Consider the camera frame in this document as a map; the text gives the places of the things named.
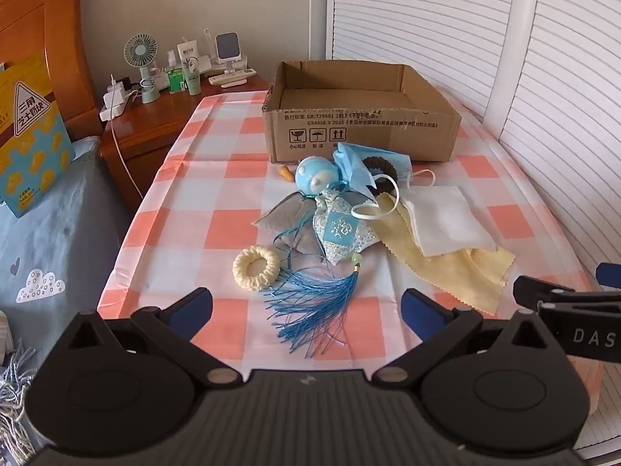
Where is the white cable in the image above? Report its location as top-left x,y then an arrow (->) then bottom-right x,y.
109,75 -> 147,205

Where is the silver tassel fringe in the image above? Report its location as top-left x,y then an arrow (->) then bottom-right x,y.
0,339 -> 40,450

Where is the cream knitted hair ring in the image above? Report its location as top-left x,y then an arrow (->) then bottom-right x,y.
232,245 -> 281,291

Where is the white tube with green cap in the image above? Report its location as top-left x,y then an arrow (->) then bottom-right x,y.
177,41 -> 203,96

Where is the wooden nightstand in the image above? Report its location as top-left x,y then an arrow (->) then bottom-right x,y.
100,74 -> 271,214

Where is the white cloth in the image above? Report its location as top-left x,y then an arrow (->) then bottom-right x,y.
400,185 -> 497,257

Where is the yellow cleaning cloth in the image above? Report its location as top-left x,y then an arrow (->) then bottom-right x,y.
375,193 -> 516,316

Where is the brown hair tie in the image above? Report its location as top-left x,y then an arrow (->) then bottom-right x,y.
361,155 -> 404,188

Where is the brown cardboard box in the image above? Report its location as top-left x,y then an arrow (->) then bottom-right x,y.
262,60 -> 463,165

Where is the floral sachet with blue tassel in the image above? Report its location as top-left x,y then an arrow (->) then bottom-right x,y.
263,187 -> 382,353

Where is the blue printed bedsheet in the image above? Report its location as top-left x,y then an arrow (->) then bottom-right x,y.
0,135 -> 133,355

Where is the white remote control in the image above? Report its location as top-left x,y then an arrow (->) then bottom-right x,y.
208,68 -> 258,89

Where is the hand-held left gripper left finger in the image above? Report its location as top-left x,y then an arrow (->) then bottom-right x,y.
64,287 -> 241,390

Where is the blue round toy figure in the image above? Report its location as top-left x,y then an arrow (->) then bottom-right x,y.
295,155 -> 341,201

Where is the white louvred wardrobe door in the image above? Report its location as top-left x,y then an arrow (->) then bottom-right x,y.
325,0 -> 535,123
499,0 -> 621,462

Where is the white power strip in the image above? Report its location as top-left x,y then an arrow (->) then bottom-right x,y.
99,82 -> 133,122

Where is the green desk fan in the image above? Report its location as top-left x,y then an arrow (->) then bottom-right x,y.
123,33 -> 161,104

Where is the wooden bed headboard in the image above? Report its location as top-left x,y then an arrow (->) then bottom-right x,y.
0,0 -> 106,139

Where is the pink checked tablecloth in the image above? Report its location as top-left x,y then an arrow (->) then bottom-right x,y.
96,89 -> 603,400

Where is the yellow and blue snack box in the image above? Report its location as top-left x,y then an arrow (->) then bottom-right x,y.
0,55 -> 76,219

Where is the white desk organizer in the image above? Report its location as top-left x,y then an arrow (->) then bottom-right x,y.
196,52 -> 250,79

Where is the white phone stand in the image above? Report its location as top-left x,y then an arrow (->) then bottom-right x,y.
213,32 -> 242,75

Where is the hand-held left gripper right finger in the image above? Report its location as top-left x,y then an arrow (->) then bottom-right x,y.
371,288 -> 555,390

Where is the blue face mask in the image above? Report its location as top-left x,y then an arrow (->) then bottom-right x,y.
332,142 -> 437,220

